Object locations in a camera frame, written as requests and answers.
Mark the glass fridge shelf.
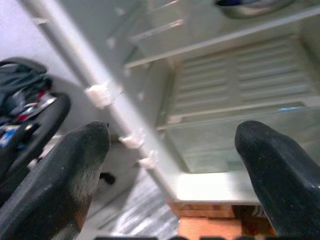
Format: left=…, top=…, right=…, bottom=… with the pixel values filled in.
left=123, top=4, right=320, bottom=70

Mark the clear crisper drawer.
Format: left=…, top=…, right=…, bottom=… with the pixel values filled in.
left=164, top=107, right=320, bottom=176

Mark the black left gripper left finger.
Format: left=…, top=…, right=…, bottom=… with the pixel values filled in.
left=0, top=120, right=111, bottom=240

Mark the glass crisper cover shelf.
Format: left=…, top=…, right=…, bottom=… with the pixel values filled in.
left=156, top=97, right=320, bottom=131

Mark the small black floor object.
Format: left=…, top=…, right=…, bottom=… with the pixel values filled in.
left=99, top=172, right=117, bottom=186

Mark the white open fridge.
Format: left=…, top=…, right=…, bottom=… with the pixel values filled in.
left=22, top=0, right=320, bottom=206

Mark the wooden fridge stand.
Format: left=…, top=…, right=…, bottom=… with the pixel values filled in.
left=166, top=198, right=278, bottom=237

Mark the white plastic clip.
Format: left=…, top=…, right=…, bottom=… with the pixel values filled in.
left=138, top=150, right=160, bottom=169
left=119, top=129, right=146, bottom=149
left=84, top=82, right=114, bottom=109

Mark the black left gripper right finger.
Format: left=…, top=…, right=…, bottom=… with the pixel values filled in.
left=234, top=120, right=320, bottom=238

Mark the metal bowl in fridge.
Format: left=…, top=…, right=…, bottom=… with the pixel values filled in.
left=214, top=0, right=298, bottom=20

